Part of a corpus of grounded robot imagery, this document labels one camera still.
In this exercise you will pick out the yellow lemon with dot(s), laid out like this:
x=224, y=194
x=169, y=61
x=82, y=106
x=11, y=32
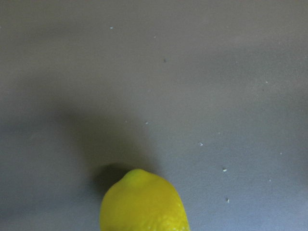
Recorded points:
x=142, y=201

